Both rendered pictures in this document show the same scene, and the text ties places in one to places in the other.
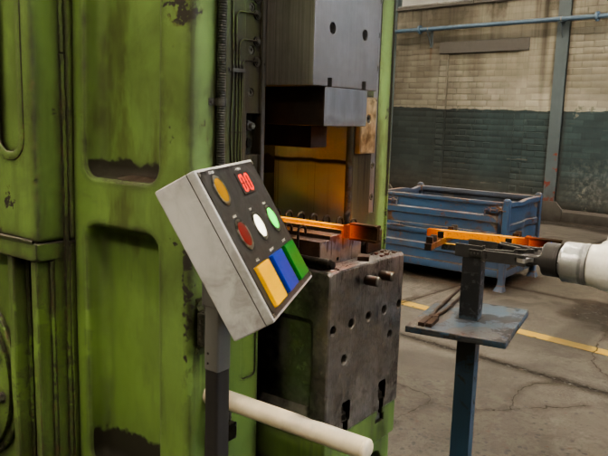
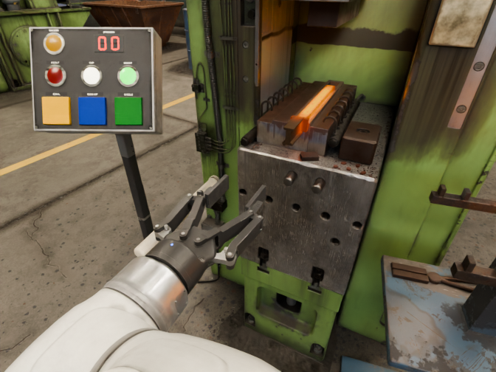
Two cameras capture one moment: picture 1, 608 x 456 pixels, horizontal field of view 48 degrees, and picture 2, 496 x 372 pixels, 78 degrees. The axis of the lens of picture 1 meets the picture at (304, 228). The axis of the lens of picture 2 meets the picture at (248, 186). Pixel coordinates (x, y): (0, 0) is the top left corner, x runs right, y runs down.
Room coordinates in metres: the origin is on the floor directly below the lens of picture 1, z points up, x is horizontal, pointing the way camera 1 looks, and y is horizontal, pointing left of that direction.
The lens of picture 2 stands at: (1.53, -0.83, 1.31)
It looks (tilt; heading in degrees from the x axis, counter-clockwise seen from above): 35 degrees down; 80
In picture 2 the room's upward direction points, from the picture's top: straight up
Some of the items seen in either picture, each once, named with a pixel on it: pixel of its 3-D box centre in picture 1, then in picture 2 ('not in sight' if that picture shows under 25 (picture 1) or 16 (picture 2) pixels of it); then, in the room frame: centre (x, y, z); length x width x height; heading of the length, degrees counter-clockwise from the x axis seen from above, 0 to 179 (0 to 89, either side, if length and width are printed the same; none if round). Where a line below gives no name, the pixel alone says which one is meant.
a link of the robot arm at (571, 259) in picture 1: (574, 262); (147, 295); (1.45, -0.59, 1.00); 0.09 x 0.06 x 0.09; 144
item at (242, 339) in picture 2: not in sight; (269, 336); (1.74, -0.14, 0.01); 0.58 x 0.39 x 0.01; 144
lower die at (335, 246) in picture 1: (279, 235); (311, 109); (1.89, 0.07, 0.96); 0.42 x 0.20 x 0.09; 54
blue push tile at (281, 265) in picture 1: (281, 270); (93, 111); (1.24, 0.04, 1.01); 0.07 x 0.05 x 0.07; 169
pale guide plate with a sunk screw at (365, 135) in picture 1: (365, 125); (466, 1); (2.10, -0.18, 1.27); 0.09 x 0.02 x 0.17; 144
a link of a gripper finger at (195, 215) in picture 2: (507, 255); (193, 220); (1.50, -0.46, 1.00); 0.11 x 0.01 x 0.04; 75
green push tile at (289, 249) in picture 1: (293, 260); (129, 111); (1.34, 0.02, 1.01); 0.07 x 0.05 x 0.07; 169
